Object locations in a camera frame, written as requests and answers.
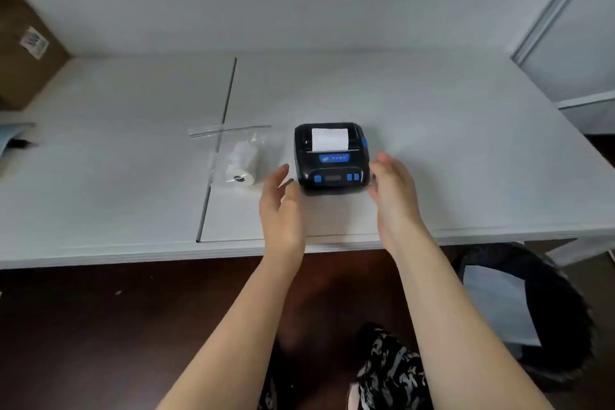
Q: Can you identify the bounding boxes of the white table leg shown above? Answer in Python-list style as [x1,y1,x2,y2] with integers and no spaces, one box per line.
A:
[545,237,615,267]

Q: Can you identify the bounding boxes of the plain white paper roll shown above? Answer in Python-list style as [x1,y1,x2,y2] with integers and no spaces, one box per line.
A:
[311,127,350,153]

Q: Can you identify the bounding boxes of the person's left hand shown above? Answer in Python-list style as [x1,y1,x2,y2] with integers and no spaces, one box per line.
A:
[259,163,307,257]

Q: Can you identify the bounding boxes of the person's patterned shoe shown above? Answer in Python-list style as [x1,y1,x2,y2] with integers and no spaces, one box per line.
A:
[347,323,433,410]
[257,375,279,410]

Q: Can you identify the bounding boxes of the blue notebook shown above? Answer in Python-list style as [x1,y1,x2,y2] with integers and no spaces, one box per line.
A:
[0,122,37,170]

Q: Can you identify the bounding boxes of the person's right hand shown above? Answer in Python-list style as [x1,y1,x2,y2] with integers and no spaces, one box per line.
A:
[367,151,429,252]

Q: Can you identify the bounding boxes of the white cabinet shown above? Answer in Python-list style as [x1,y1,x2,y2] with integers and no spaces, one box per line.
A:
[511,0,615,135]

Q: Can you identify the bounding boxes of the person's right forearm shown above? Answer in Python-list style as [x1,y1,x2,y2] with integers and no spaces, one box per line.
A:
[382,224,554,410]

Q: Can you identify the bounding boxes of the person's left patterned shoe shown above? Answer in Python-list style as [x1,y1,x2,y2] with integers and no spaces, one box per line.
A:
[257,375,279,410]

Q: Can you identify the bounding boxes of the person's right patterned shoe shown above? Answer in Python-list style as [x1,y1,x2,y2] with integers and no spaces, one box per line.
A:
[347,323,433,410]

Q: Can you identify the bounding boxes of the brown cardboard box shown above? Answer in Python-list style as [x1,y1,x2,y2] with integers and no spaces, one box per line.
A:
[0,0,72,111]

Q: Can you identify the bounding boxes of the clear zip plastic bag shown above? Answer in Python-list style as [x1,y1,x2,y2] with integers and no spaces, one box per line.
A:
[188,124,284,192]

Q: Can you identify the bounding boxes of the person's left forearm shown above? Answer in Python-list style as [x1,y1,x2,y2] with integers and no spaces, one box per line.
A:
[156,246,308,410]

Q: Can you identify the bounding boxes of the black printer with blue buttons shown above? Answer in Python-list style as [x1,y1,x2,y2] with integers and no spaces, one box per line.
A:
[293,122,371,194]

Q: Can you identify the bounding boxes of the white sticker label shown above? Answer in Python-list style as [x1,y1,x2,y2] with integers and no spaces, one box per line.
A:
[19,26,50,60]

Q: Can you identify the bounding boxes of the white paper roll red labels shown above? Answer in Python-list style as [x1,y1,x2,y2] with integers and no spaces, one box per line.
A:
[224,140,260,185]

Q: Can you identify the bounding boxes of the black trash bin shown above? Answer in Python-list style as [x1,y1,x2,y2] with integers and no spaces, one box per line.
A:
[451,242,596,386]

